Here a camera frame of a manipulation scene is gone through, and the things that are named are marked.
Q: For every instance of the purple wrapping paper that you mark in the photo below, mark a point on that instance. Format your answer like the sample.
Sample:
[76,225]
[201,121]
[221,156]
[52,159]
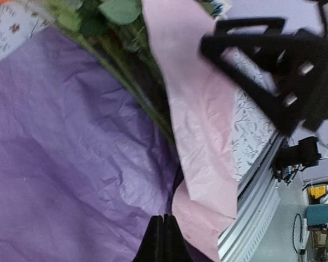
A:
[83,167]

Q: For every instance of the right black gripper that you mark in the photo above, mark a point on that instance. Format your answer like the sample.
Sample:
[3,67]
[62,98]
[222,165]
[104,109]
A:
[303,86]

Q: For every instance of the mixed flower bouquet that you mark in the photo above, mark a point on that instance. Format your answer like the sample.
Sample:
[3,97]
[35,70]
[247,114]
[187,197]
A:
[113,31]

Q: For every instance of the aluminium front rail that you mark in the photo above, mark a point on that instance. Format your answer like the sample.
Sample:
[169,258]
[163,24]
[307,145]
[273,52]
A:
[258,200]

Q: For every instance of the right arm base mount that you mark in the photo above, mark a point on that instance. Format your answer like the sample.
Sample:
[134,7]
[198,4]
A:
[289,160]

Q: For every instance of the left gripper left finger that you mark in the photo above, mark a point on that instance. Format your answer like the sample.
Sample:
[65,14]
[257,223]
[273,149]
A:
[151,247]

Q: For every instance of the floral patterned table mat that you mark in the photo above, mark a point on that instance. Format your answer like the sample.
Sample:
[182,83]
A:
[252,133]

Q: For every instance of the pink wrapping paper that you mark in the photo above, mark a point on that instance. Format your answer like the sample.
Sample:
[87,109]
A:
[201,102]

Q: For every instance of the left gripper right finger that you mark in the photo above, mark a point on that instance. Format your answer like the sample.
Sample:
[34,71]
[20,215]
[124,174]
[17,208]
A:
[174,246]

